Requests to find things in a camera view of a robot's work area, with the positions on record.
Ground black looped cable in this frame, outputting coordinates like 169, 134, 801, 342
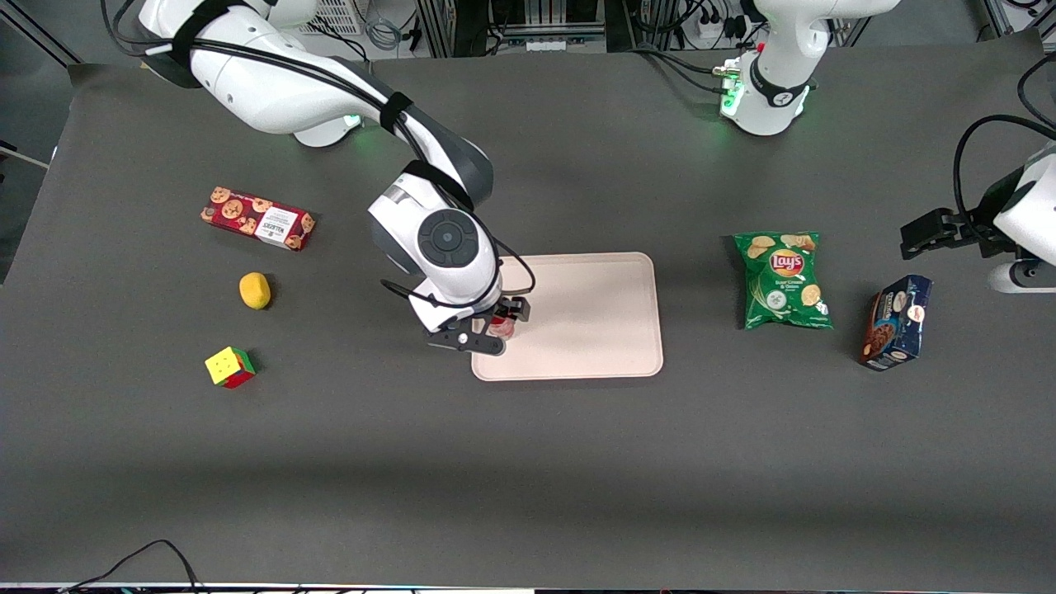
953, 114, 1056, 232

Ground thin black floor cable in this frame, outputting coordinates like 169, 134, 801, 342
62, 540, 204, 594

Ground red walkers shortbread box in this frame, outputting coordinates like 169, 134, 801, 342
200, 186, 317, 252

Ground black cables at arm base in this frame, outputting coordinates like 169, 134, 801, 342
629, 43, 743, 95

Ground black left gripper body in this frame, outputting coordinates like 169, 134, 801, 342
961, 175, 1028, 257

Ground grey coiled cable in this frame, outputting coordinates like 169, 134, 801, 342
365, 15, 403, 52

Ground yellow lemon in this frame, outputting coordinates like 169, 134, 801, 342
238, 271, 273, 311

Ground rubiks cube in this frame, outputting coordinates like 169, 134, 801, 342
205, 346, 257, 390

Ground aluminium equipment rack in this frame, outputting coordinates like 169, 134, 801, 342
415, 0, 661, 57

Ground white power strip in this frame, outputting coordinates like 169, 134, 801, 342
695, 10, 745, 44

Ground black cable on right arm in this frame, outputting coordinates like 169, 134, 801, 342
99, 0, 537, 313

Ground black cable at table edge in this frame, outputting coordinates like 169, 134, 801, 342
1018, 53, 1056, 126

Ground green lays chips bag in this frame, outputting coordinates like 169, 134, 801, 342
733, 231, 834, 332

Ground white wire basket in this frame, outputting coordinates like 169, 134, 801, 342
318, 0, 365, 35

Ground dark blue cookie box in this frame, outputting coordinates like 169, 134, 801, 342
858, 275, 934, 372

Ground pale rectangular plastic tray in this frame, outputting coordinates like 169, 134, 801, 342
471, 252, 665, 382

